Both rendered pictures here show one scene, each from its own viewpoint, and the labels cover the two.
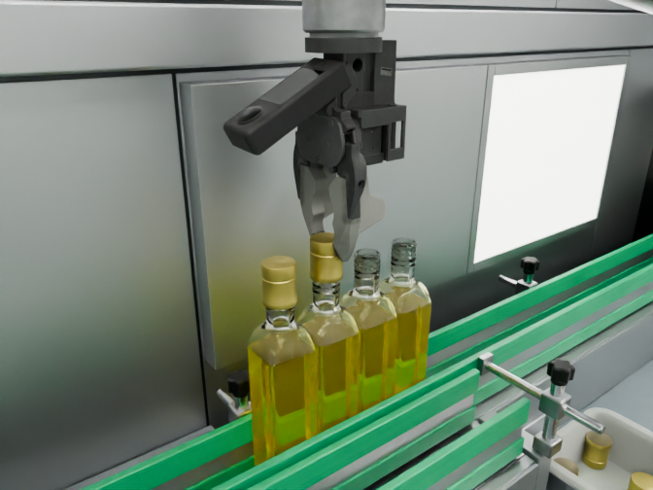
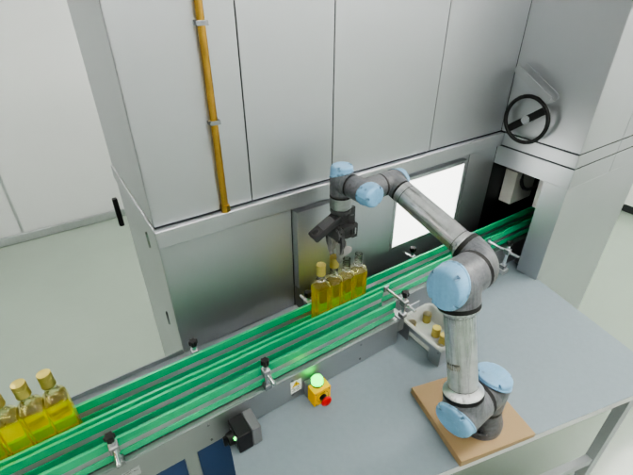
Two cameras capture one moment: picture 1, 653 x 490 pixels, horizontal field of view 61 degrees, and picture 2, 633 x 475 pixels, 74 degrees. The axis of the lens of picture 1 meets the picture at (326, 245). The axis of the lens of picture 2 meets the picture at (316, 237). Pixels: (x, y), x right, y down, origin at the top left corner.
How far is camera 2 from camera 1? 0.97 m
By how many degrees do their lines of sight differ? 11
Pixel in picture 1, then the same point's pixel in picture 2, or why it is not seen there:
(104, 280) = (269, 264)
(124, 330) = (273, 277)
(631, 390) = not seen: hidden behind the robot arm
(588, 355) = not seen: hidden behind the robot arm
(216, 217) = (301, 246)
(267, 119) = (319, 235)
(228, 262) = (304, 257)
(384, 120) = (350, 228)
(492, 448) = (382, 315)
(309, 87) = (331, 224)
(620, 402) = not seen: hidden behind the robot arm
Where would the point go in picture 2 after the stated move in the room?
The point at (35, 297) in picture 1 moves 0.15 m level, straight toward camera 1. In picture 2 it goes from (252, 270) to (268, 294)
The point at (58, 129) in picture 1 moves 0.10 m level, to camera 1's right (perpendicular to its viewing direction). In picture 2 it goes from (262, 228) to (290, 229)
